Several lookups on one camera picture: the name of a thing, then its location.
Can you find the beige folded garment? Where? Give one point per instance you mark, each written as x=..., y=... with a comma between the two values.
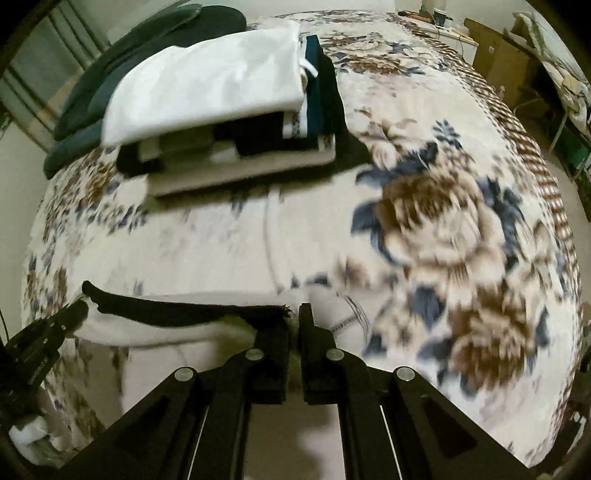
x=240, y=173

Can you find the cardboard box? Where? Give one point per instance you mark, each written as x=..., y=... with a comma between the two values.
x=501, y=55

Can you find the stack of folded clothes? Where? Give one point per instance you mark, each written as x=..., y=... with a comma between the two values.
x=344, y=134

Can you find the white cabinet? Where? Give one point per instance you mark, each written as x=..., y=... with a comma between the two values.
x=461, y=44

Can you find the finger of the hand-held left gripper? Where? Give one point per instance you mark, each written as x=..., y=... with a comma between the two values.
x=69, y=318

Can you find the dark teal folded garment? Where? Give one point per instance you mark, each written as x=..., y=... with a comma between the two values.
x=316, y=87

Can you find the crumpled white cloth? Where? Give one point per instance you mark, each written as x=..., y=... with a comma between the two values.
x=32, y=436

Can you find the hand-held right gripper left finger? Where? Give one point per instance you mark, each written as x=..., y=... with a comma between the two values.
x=272, y=353

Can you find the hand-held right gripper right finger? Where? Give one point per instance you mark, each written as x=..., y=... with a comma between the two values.
x=315, y=353

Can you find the white folded garment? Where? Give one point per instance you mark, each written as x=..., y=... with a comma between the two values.
x=207, y=78

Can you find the dark green pillows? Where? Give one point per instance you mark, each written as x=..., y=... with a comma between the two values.
x=92, y=69

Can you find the white garment with black trim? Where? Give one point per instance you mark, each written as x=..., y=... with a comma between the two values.
x=184, y=323

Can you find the cloth-covered folding rack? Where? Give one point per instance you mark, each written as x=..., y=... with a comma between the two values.
x=554, y=60

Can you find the floral blanket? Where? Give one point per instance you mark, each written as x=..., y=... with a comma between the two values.
x=438, y=207

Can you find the grey striped curtain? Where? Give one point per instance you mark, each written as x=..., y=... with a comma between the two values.
x=41, y=74

